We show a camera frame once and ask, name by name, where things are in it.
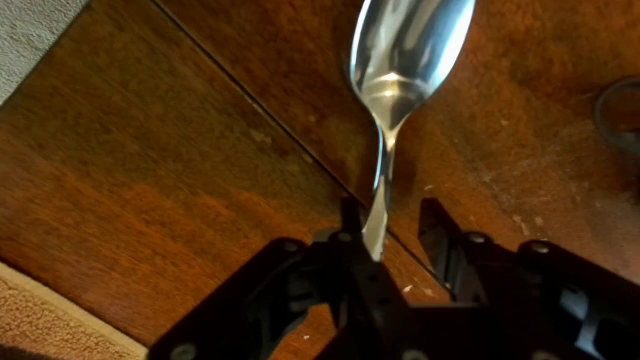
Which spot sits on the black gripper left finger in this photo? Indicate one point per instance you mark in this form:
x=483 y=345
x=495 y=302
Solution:
x=280 y=306

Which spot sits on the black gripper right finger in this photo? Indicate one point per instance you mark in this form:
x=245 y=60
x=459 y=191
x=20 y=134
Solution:
x=533 y=300

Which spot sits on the silver spoon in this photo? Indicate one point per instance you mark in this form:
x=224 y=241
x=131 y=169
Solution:
x=407 y=60

